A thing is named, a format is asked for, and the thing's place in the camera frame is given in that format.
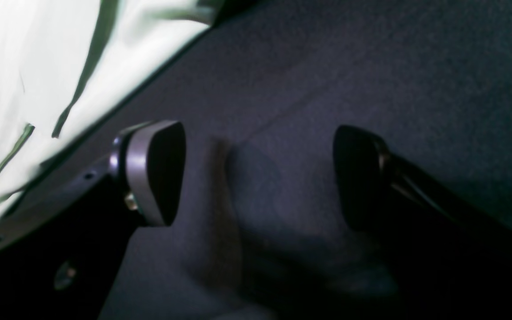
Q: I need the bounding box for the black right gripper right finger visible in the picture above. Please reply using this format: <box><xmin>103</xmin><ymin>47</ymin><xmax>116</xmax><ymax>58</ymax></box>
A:
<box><xmin>332</xmin><ymin>125</ymin><xmax>512</xmax><ymax>320</ymax></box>

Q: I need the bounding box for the black table cloth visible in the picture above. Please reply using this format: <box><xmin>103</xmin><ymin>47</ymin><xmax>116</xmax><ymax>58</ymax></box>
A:
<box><xmin>0</xmin><ymin>0</ymin><xmax>512</xmax><ymax>320</ymax></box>

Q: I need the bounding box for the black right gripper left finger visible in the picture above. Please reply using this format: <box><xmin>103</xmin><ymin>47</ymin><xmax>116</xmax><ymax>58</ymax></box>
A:
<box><xmin>0</xmin><ymin>121</ymin><xmax>187</xmax><ymax>320</ymax></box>

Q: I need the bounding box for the light green T-shirt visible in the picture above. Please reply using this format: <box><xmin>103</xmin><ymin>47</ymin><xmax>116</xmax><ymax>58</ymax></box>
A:
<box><xmin>0</xmin><ymin>0</ymin><xmax>225</xmax><ymax>219</ymax></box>

